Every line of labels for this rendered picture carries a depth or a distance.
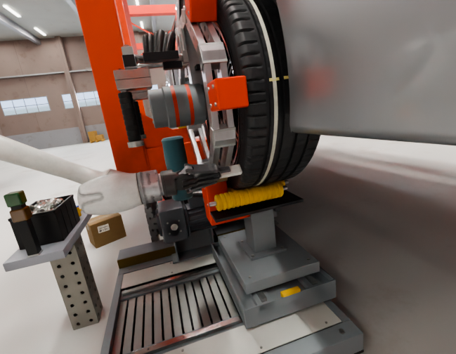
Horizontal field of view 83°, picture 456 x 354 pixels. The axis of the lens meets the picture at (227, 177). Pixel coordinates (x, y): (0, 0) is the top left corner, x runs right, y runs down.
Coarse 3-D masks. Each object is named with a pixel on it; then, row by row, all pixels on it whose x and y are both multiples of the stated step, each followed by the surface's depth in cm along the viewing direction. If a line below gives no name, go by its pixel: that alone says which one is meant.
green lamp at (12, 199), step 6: (12, 192) 77; (18, 192) 76; (24, 192) 79; (6, 198) 75; (12, 198) 75; (18, 198) 76; (24, 198) 78; (6, 204) 75; (12, 204) 76; (18, 204) 76
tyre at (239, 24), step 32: (224, 0) 67; (256, 0) 69; (224, 32) 69; (256, 32) 63; (256, 64) 62; (256, 96) 63; (288, 96) 65; (256, 128) 66; (288, 128) 69; (256, 160) 72; (288, 160) 78
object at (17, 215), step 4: (24, 208) 78; (28, 208) 80; (12, 212) 76; (16, 212) 76; (20, 212) 77; (24, 212) 77; (28, 212) 79; (12, 216) 76; (16, 216) 77; (20, 216) 77; (24, 216) 77; (28, 216) 79; (12, 220) 77; (16, 220) 77; (20, 220) 77; (24, 220) 78
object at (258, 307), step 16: (224, 256) 122; (224, 272) 108; (320, 272) 102; (240, 288) 99; (272, 288) 97; (288, 288) 96; (304, 288) 94; (320, 288) 92; (240, 304) 88; (256, 304) 87; (272, 304) 88; (288, 304) 90; (304, 304) 92; (256, 320) 87
